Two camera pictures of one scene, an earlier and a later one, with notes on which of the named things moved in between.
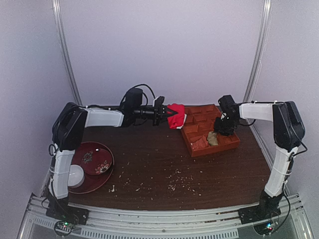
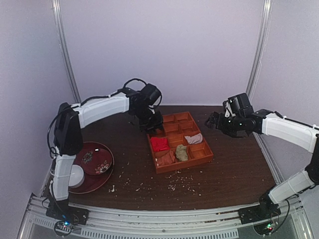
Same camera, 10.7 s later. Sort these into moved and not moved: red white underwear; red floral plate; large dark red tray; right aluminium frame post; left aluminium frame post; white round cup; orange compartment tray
Moved: red white underwear; orange compartment tray
Not moved: red floral plate; left aluminium frame post; large dark red tray; right aluminium frame post; white round cup
